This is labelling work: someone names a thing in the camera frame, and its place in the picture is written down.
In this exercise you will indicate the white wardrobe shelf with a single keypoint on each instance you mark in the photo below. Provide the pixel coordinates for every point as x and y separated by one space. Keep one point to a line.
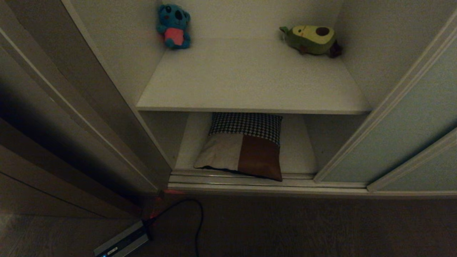
250 78

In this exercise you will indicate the metal sliding door track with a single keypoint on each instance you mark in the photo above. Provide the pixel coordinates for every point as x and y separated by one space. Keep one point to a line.
285 185

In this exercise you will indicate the white wardrobe cabinet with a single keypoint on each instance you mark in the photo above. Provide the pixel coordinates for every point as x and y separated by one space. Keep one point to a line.
121 46

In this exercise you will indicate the brown wooden door panel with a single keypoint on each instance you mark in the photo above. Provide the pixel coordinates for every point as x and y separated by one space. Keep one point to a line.
71 117

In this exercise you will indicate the frosted glass sliding wardrobe door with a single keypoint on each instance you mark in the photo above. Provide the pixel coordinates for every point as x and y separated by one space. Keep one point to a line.
432 171
403 117

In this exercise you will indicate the patchwork houndstooth brown pillow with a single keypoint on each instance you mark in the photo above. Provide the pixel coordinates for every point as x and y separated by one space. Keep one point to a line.
246 148

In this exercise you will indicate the blue plush koala toy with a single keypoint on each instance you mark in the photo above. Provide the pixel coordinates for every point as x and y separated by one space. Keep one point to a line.
174 25

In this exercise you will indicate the green avocado plush toy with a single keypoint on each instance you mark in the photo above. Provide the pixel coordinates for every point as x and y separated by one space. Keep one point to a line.
312 40

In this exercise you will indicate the grey flat electronic box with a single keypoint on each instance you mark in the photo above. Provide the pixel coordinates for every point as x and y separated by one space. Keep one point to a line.
123 241

